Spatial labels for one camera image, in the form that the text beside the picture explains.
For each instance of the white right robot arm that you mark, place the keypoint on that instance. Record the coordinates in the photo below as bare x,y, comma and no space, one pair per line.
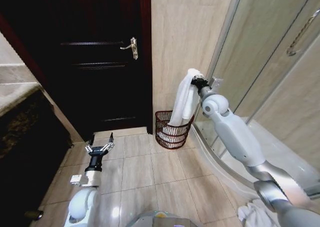
246,152

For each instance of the dark wicker hamper basket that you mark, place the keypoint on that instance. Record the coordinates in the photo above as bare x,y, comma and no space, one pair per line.
173,134

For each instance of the white towel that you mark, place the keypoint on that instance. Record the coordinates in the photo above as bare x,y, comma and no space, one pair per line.
171,134
183,102

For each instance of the dark wooden door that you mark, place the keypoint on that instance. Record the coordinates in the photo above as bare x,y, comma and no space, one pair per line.
95,59

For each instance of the dark marble vanity cabinet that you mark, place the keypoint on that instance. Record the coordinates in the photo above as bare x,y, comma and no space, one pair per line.
27,147

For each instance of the white cloth on floor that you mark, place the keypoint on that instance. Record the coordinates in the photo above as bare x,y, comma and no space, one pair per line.
252,213

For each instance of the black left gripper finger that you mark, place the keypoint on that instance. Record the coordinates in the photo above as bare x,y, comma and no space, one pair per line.
89,144
109,143

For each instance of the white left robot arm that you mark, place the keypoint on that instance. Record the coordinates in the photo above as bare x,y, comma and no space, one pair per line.
82,199

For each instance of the white towel inside hamper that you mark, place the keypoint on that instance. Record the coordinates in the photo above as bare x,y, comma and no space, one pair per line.
171,134

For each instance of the glass shower door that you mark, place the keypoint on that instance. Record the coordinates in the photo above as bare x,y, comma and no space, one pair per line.
270,59

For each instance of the white robot front shell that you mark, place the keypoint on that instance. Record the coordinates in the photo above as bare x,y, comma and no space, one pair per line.
161,218

